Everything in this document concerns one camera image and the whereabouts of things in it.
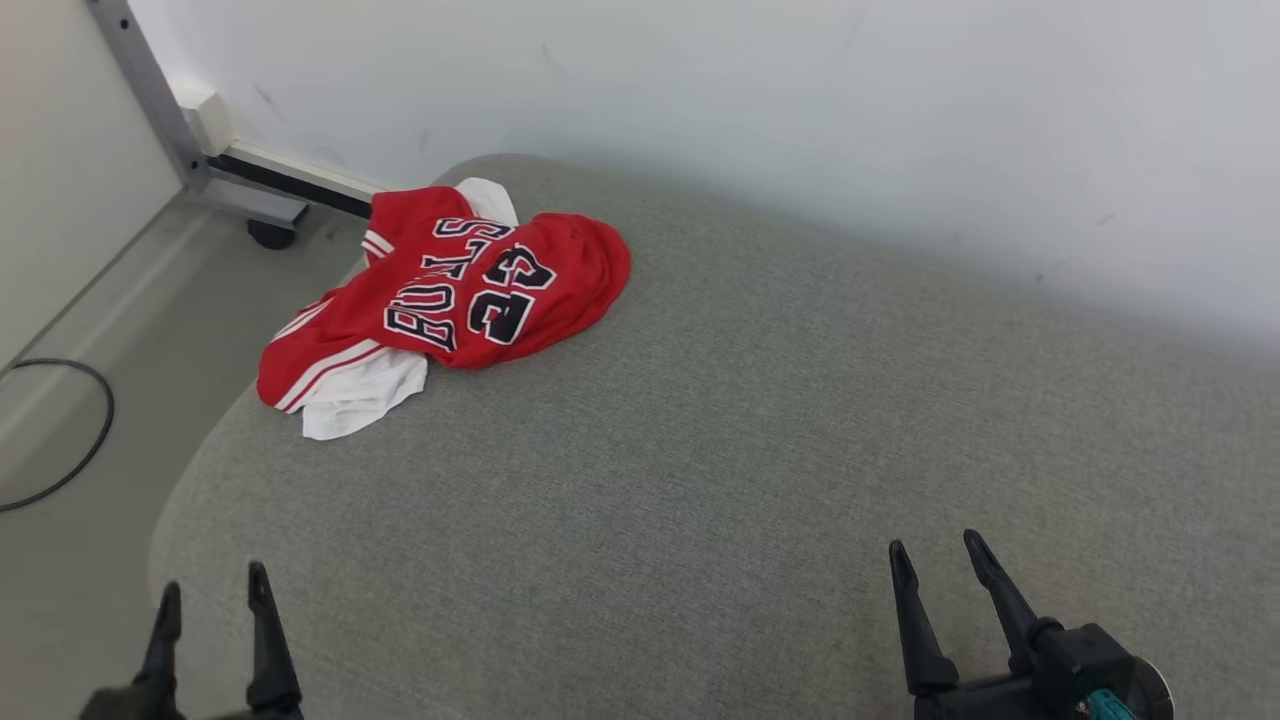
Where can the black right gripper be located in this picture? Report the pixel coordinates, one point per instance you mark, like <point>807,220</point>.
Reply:
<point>985,700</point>

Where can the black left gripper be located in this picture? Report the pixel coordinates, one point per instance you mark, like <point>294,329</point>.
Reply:
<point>130,708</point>

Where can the red Bulls basketball jersey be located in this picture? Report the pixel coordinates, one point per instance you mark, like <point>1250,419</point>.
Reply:
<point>580,270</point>

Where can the black caster wheel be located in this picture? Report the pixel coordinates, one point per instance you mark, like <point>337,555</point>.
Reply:
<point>272,235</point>

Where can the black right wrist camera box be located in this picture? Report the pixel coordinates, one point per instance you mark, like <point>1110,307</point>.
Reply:
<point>1085,655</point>

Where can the grey metal frame leg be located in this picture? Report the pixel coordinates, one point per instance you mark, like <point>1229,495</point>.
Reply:
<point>150,90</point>

